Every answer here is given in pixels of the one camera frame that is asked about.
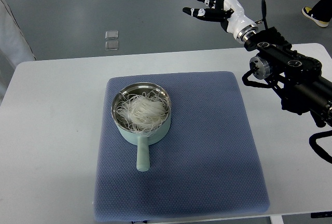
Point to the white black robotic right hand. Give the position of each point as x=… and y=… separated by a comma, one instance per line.
x=230, y=14

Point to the white vermicelli noodle nest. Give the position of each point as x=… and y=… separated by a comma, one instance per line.
x=142, y=113

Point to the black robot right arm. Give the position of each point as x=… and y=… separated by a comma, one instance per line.
x=294, y=77

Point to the mint green steel pot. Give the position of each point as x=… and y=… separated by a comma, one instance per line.
x=142, y=142

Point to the person leg with yellow shoe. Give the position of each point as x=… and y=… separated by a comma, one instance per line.
x=320, y=14

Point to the lower clear floor square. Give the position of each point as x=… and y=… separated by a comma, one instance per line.
x=111, y=45

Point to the clear floor square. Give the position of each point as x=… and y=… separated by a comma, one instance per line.
x=111, y=34
x=111, y=45

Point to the upper clear floor square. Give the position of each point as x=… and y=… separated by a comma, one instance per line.
x=111, y=34

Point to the blue grey textured mat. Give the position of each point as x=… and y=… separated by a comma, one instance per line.
x=207, y=163

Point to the black table control panel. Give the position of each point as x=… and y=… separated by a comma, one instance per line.
x=321, y=215

